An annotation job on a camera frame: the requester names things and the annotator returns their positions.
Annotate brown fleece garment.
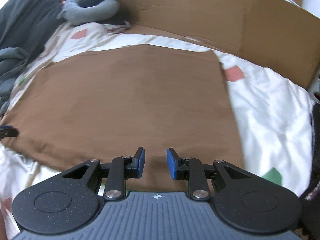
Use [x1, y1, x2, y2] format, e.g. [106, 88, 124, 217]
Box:
[3, 45, 244, 191]

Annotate grey-blue crumpled garment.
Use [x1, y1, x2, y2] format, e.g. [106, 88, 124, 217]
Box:
[1, 47, 29, 115]

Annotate white bear print bedsheet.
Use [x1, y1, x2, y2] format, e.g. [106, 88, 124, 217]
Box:
[1, 23, 314, 239]

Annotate grey neck pillow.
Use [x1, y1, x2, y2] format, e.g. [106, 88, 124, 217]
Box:
[57, 0, 120, 25]

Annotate black cloth under pillow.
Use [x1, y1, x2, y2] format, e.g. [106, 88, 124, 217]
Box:
[105, 12, 131, 25]

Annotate brown cardboard box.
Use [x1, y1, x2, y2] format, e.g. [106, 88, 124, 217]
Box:
[116, 0, 319, 88]

